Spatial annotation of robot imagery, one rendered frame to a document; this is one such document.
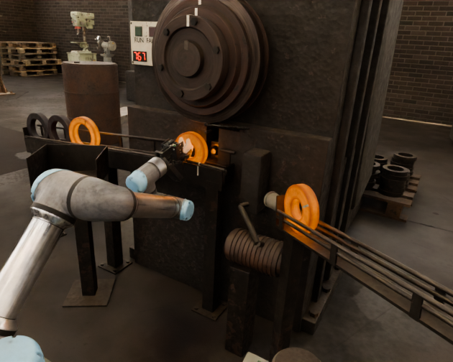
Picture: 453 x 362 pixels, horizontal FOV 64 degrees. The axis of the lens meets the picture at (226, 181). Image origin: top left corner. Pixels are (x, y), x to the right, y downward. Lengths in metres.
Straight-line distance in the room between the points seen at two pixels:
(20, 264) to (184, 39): 0.85
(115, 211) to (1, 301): 0.32
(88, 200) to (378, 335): 1.39
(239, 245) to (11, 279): 0.70
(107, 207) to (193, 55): 0.61
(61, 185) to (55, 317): 0.96
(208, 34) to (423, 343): 1.54
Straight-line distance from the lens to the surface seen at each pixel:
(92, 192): 0.96
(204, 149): 1.47
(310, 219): 1.08
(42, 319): 1.88
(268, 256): 1.26
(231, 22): 1.30
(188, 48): 1.30
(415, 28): 7.28
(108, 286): 1.96
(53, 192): 1.02
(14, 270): 1.02
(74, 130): 1.99
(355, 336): 1.81
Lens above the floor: 1.18
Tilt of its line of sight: 21 degrees down
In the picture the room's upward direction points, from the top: 3 degrees clockwise
